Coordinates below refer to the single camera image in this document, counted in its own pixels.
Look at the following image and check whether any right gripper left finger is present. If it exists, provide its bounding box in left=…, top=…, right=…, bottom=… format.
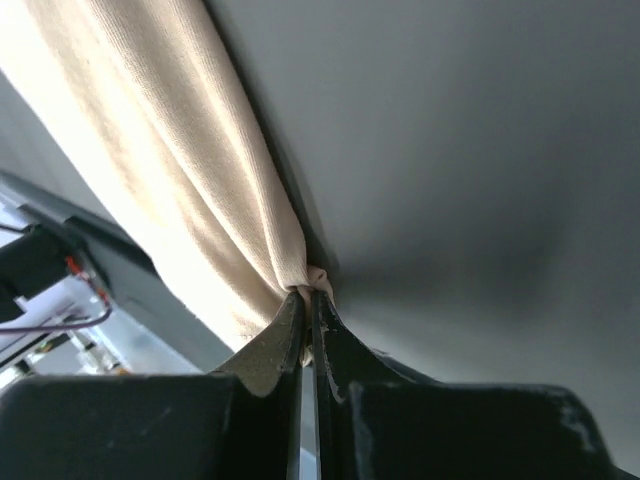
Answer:
left=1, top=293, right=305, bottom=479

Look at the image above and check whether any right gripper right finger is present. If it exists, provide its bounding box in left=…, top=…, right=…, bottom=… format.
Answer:
left=311, top=292, right=626, bottom=479

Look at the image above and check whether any beige t shirt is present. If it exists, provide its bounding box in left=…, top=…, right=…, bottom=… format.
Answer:
left=1, top=1, right=331, bottom=351

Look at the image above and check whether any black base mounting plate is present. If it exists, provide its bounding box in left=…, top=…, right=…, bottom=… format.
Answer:
left=1, top=173, right=232, bottom=373

